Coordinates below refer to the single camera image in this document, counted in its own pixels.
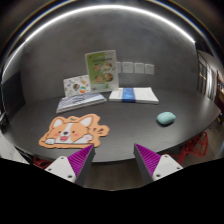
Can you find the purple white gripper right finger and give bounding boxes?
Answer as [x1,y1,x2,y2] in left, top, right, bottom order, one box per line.
[134,144,182,182]

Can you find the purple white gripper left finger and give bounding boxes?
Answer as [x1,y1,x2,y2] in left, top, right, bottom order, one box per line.
[46,145,95,186]

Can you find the corgi shaped mouse pad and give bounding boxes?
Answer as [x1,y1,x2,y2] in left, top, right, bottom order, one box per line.
[39,114,110,149]

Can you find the teal computer mouse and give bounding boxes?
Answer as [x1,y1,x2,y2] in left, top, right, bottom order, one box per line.
[157,112,176,125]

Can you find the red chair left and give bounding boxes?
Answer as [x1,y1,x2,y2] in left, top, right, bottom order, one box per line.
[33,157,51,169]

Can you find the red chair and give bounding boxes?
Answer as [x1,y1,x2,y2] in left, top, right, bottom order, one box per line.
[33,157,51,169]
[169,132,208,164]

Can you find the red chair right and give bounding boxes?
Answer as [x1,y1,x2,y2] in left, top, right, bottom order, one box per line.
[169,132,208,164]

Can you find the white book with blue band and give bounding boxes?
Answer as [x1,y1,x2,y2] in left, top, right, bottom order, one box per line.
[109,87,159,104]

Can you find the small white sticker card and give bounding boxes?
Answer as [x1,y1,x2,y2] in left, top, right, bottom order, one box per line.
[63,75,91,97]

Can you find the green white standing booklet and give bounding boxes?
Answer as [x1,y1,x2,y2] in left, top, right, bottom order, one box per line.
[85,50,119,92]

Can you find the curved ceiling light strip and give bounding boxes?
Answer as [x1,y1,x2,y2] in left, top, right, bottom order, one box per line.
[3,5,198,83]

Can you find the white wall socket panels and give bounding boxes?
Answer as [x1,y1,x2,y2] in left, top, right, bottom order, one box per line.
[117,62,155,75]

